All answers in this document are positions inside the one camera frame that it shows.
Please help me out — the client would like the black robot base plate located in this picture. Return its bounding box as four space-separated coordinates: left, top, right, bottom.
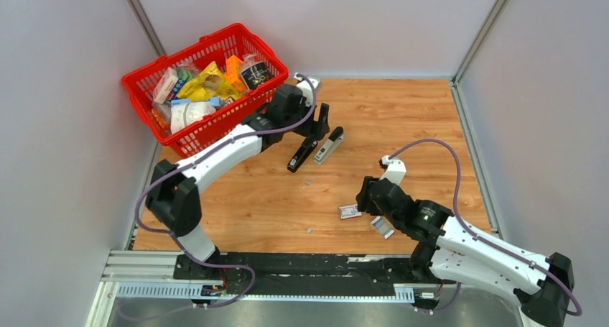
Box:
173 252 440 297

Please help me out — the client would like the white red staple box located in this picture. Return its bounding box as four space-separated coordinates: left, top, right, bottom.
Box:
338 204 362 220

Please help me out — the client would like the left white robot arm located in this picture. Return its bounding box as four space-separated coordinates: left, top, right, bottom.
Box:
141 76 329 280

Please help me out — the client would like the white round package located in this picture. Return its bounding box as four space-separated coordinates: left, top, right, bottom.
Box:
170 101 216 134

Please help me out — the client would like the black and grey stapler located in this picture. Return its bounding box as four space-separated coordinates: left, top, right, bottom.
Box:
314 126 344 165

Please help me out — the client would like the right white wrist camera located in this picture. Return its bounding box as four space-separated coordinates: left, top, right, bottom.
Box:
379 155 406 185

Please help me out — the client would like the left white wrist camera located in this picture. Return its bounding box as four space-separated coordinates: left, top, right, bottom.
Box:
294 73 321 106

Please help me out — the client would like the white pink box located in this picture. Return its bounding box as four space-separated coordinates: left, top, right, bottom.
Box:
153 67 178 104

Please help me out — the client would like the black labelled package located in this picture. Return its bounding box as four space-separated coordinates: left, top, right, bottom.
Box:
241 61 274 91

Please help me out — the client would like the yellow snack bag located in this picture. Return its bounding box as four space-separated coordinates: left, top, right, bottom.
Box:
177 61 243 101

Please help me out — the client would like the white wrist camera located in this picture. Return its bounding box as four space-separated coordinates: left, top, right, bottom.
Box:
294 73 321 106
379 155 406 185

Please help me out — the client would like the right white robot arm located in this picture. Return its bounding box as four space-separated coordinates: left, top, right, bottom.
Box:
356 176 575 326

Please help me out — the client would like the orange box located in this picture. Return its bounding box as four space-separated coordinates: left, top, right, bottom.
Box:
224 55 248 93

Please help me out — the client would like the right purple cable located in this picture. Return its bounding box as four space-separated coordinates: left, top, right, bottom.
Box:
387 138 583 317

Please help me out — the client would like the red plastic shopping basket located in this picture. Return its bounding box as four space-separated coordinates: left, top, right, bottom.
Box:
122 23 289 158

